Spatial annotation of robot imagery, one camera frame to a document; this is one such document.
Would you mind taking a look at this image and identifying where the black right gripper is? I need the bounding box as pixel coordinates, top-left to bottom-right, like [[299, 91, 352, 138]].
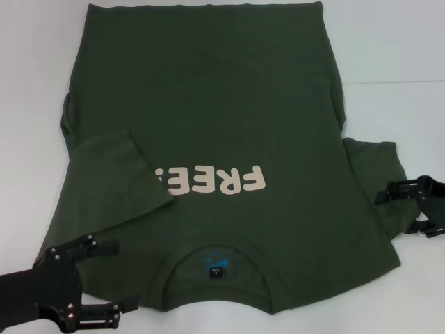
[[374, 175, 445, 239]]

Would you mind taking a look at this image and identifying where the dark green FREE! t-shirt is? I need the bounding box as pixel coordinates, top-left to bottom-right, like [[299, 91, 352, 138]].
[[40, 1, 421, 312]]

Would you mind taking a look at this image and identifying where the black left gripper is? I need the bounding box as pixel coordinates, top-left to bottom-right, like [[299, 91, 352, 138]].
[[0, 234, 141, 334]]

